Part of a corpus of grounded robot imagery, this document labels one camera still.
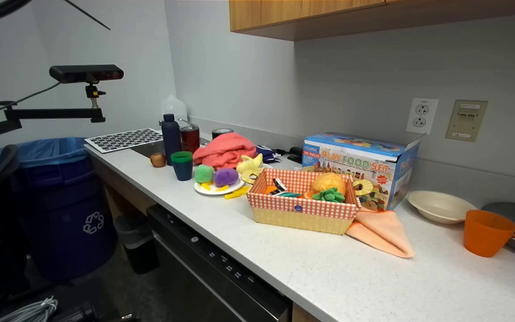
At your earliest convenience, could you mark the yellow plush toy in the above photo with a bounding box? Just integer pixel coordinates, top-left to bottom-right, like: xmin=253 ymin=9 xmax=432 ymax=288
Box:
xmin=235 ymin=152 xmax=267 ymax=186

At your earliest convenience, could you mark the purple plush ball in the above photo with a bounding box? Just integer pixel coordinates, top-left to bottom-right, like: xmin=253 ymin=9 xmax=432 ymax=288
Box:
xmin=213 ymin=166 xmax=242 ymax=189

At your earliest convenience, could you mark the pink cloth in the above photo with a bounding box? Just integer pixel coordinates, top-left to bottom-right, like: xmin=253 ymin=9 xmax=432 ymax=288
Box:
xmin=192 ymin=130 xmax=260 ymax=171

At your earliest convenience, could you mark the black stapler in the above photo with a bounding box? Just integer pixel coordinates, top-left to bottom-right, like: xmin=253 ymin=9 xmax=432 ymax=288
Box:
xmin=285 ymin=145 xmax=305 ymax=164

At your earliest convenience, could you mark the green plush ball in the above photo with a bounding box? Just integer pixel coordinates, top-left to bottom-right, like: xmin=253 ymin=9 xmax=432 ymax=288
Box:
xmin=194 ymin=163 xmax=217 ymax=186

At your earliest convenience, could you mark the white plate with yellow petals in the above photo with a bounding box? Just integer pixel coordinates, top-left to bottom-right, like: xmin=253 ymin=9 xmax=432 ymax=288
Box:
xmin=194 ymin=177 xmax=249 ymax=200

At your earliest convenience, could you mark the bottle with red liquid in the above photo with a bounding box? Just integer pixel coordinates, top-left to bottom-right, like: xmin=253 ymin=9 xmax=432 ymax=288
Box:
xmin=180 ymin=121 xmax=203 ymax=155

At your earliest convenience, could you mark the round orange toy fruit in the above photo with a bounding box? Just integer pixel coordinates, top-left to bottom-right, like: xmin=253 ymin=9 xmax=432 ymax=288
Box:
xmin=312 ymin=171 xmax=349 ymax=196

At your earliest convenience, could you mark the green cup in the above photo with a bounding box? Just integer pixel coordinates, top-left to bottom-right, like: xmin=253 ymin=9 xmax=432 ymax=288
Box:
xmin=169 ymin=150 xmax=196 ymax=182

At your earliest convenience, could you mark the green toy vegetable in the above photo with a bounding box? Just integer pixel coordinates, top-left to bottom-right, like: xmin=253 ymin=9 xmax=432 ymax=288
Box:
xmin=312 ymin=186 xmax=348 ymax=204

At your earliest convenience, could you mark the dark blue bottle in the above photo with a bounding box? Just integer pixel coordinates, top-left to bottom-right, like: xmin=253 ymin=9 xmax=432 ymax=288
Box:
xmin=158 ymin=112 xmax=185 ymax=161

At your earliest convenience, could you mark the blue play food box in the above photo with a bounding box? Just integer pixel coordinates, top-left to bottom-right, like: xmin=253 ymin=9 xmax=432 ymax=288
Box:
xmin=301 ymin=130 xmax=423 ymax=213

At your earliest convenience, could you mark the small brown object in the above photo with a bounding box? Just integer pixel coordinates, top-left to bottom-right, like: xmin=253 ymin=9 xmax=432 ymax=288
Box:
xmin=149 ymin=152 xmax=171 ymax=170

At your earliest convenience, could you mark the white plastic jug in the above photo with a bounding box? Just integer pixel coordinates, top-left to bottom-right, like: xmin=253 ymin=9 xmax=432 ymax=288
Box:
xmin=160 ymin=93 xmax=190 ymax=130

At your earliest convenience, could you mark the white grid rack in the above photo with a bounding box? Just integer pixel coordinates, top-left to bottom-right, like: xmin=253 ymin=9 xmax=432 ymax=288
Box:
xmin=83 ymin=125 xmax=167 ymax=155

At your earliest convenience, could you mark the wooden sink cabinet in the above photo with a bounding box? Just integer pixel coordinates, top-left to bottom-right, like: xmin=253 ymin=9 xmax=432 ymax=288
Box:
xmin=90 ymin=155 xmax=158 ymax=222

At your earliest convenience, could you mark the orange cloth napkin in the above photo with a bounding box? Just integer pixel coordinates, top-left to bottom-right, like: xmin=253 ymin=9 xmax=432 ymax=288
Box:
xmin=346 ymin=207 xmax=417 ymax=259

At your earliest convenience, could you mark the small black trash bin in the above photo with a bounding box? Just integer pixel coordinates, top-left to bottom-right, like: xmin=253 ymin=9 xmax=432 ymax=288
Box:
xmin=113 ymin=209 xmax=162 ymax=275

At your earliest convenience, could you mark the wooden upper cabinet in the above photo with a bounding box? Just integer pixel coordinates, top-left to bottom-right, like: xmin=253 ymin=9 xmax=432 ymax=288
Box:
xmin=228 ymin=0 xmax=515 ymax=43

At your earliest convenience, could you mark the beige bowl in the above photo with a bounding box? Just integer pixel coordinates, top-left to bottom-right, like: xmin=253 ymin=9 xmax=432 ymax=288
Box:
xmin=407 ymin=189 xmax=478 ymax=225

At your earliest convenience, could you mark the blue recycling bin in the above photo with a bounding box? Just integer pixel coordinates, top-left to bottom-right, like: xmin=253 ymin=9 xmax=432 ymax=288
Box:
xmin=0 ymin=136 xmax=119 ymax=282

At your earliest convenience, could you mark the white wall outlet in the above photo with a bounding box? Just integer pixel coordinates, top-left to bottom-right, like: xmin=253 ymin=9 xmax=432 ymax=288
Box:
xmin=405 ymin=96 xmax=441 ymax=136

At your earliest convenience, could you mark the black stereo camera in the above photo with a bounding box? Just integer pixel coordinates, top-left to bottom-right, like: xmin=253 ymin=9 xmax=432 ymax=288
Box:
xmin=49 ymin=62 xmax=126 ymax=86

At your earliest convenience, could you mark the beige wall switch plate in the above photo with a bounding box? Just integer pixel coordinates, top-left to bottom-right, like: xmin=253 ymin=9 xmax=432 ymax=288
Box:
xmin=444 ymin=98 xmax=491 ymax=145

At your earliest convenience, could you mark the black camera arm mount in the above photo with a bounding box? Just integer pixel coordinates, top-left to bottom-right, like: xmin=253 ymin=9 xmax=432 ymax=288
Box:
xmin=0 ymin=80 xmax=108 ymax=145

